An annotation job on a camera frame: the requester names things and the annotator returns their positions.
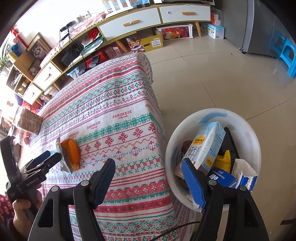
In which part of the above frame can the red lattice box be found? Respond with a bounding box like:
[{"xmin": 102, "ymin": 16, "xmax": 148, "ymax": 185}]
[{"xmin": 105, "ymin": 45, "xmax": 125, "ymax": 58}]

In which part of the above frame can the orange white box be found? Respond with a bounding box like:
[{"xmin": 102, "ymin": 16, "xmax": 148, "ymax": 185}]
[{"xmin": 210, "ymin": 13, "xmax": 222, "ymax": 25}]

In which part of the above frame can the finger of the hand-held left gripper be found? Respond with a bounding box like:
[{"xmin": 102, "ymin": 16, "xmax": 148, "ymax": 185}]
[
  {"xmin": 22, "ymin": 151, "xmax": 51, "ymax": 172},
  {"xmin": 24, "ymin": 153, "xmax": 62, "ymax": 180}
]

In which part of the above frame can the person's left hand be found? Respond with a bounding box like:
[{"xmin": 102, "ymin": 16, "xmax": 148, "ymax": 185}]
[{"xmin": 13, "ymin": 184, "xmax": 43, "ymax": 234}]

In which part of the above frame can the orange snack packet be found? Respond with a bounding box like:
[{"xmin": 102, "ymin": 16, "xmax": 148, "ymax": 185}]
[{"xmin": 55, "ymin": 137, "xmax": 81, "ymax": 173}]

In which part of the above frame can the white drawer wooden handle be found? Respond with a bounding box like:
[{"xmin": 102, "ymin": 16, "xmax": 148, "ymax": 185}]
[
  {"xmin": 98, "ymin": 8, "xmax": 162, "ymax": 42},
  {"xmin": 159, "ymin": 5, "xmax": 211, "ymax": 24}
]

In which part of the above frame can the dark wooden furniture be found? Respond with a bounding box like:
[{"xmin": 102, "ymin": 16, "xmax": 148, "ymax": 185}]
[{"xmin": 280, "ymin": 217, "xmax": 296, "ymax": 226}]

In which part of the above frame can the black clip stand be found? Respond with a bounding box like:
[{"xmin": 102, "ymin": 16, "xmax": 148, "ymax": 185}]
[{"xmin": 59, "ymin": 22, "xmax": 75, "ymax": 43}]

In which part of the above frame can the blue plastic stool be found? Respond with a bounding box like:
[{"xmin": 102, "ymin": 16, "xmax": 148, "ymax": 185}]
[{"xmin": 276, "ymin": 37, "xmax": 296, "ymax": 78}]

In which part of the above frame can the white plastic bin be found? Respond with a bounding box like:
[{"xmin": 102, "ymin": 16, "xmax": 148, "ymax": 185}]
[{"xmin": 165, "ymin": 108, "xmax": 260, "ymax": 212}]

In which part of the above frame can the framed picture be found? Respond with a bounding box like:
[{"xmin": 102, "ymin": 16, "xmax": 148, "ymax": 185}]
[{"xmin": 26, "ymin": 32, "xmax": 52, "ymax": 61}]

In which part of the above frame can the silver refrigerator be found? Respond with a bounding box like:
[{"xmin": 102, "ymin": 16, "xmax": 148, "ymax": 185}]
[{"xmin": 220, "ymin": 0, "xmax": 286, "ymax": 58}]

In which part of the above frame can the white drawer black knob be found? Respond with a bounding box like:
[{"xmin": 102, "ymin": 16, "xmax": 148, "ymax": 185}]
[
  {"xmin": 33, "ymin": 61, "xmax": 62, "ymax": 91},
  {"xmin": 22, "ymin": 83, "xmax": 43, "ymax": 105}
]

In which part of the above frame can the wooden shelf unit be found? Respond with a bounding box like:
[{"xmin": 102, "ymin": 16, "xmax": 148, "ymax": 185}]
[{"xmin": 6, "ymin": 52, "xmax": 37, "ymax": 98}]

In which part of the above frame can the red knot decoration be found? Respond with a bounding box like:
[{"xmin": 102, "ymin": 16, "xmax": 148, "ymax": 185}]
[{"xmin": 11, "ymin": 28, "xmax": 22, "ymax": 47}]

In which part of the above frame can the red gift bag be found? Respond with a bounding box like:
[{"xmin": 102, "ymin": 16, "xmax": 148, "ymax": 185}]
[{"xmin": 87, "ymin": 29, "xmax": 101, "ymax": 40}]

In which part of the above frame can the yellow wrapper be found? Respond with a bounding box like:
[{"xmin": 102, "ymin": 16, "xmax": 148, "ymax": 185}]
[{"xmin": 211, "ymin": 150, "xmax": 232, "ymax": 174}]

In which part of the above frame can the green plant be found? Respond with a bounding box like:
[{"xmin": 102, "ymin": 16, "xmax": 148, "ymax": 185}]
[{"xmin": 0, "ymin": 39, "xmax": 11, "ymax": 77}]

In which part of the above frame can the yellow cardboard box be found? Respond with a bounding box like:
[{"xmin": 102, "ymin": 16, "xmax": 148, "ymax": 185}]
[{"xmin": 140, "ymin": 34, "xmax": 164, "ymax": 52}]

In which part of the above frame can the dark blue white carton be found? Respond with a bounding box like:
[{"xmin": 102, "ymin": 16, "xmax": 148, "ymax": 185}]
[{"xmin": 206, "ymin": 159, "xmax": 259, "ymax": 192}]

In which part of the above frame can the printed decorated bag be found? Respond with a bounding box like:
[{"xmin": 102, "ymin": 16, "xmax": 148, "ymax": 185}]
[{"xmin": 126, "ymin": 37, "xmax": 145, "ymax": 51}]

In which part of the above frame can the patterned tablecloth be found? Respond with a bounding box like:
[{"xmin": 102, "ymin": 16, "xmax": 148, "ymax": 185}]
[{"xmin": 18, "ymin": 53, "xmax": 199, "ymax": 241}]

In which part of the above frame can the colourful map poster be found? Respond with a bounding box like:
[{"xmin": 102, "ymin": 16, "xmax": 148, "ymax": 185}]
[{"xmin": 103, "ymin": 0, "xmax": 158, "ymax": 11}]

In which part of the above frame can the long wooden white cabinet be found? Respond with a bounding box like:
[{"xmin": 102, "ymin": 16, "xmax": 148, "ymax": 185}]
[{"xmin": 22, "ymin": 3, "xmax": 212, "ymax": 105}]

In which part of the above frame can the blue white cardboard box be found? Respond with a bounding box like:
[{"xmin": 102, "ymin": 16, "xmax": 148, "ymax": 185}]
[{"xmin": 201, "ymin": 22, "xmax": 225, "ymax": 39}]

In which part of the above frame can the black cable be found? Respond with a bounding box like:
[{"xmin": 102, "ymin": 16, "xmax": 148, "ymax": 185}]
[{"xmin": 153, "ymin": 221, "xmax": 200, "ymax": 241}]

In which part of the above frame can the brown woven basket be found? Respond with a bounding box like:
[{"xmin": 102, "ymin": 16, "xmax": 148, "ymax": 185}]
[{"xmin": 17, "ymin": 108, "xmax": 43, "ymax": 135}]

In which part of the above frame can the light blue milk carton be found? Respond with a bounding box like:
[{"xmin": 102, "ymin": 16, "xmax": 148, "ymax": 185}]
[{"xmin": 174, "ymin": 121, "xmax": 226, "ymax": 180}]

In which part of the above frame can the clear bag of oranges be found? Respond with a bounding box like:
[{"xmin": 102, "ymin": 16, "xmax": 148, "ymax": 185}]
[{"xmin": 13, "ymin": 130, "xmax": 35, "ymax": 145}]

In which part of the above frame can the white storage box red print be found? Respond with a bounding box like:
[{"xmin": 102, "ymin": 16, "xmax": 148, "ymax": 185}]
[{"xmin": 156, "ymin": 23, "xmax": 194, "ymax": 40}]

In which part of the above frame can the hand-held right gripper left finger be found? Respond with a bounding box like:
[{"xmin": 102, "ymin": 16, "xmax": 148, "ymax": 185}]
[{"xmin": 29, "ymin": 159, "xmax": 116, "ymax": 241}]

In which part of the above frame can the black electronic box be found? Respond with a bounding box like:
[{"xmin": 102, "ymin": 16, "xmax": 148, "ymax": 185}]
[{"xmin": 60, "ymin": 50, "xmax": 80, "ymax": 66}]

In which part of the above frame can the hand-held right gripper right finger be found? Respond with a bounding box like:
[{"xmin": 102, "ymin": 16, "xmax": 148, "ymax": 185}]
[{"xmin": 181, "ymin": 159, "xmax": 270, "ymax": 241}]

